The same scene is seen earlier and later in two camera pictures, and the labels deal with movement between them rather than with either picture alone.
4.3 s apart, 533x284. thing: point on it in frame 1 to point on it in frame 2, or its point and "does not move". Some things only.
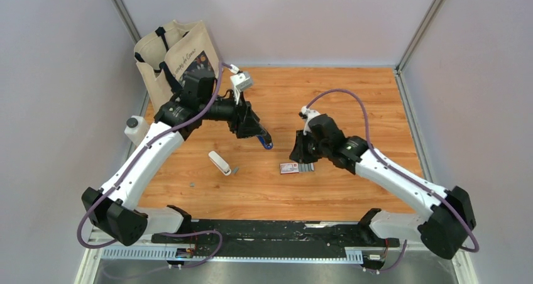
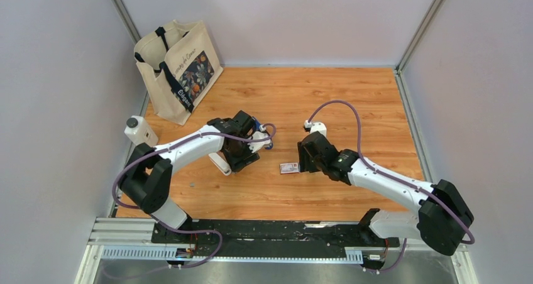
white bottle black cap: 136,129 does not move
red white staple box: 289,168 does not move
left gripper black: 245,124 to 237,164
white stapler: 220,163 does not move
